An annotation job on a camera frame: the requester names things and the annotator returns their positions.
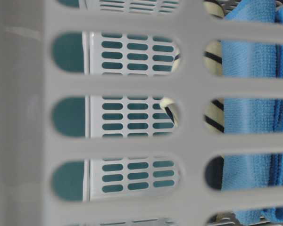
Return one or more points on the grey plastic shopping basket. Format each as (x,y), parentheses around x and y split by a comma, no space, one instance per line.
(31,84)

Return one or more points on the cream black striped cloth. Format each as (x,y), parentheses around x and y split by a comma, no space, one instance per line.
(214,112)

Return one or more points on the blue microfibre cloth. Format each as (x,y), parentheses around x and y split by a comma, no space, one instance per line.
(247,115)

